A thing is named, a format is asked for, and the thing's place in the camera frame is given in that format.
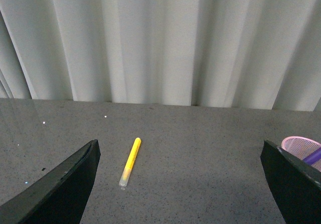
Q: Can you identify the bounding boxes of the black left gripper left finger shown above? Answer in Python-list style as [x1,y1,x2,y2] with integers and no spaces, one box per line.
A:
[1,140,100,223]

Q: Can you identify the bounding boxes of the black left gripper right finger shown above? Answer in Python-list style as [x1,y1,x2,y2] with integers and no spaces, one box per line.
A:
[260,140,320,223]

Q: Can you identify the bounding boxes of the purple marker pen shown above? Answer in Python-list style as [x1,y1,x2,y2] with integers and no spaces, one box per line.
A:
[303,148,321,165]

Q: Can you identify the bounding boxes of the pink mesh pen cup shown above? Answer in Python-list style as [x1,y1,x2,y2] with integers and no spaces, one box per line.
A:
[281,136,320,171]

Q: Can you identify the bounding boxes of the yellow marker pen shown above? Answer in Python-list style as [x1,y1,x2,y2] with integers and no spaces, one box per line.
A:
[119,138,141,187]

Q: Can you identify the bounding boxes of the white pleated curtain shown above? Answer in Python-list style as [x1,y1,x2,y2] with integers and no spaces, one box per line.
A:
[1,0,320,111]

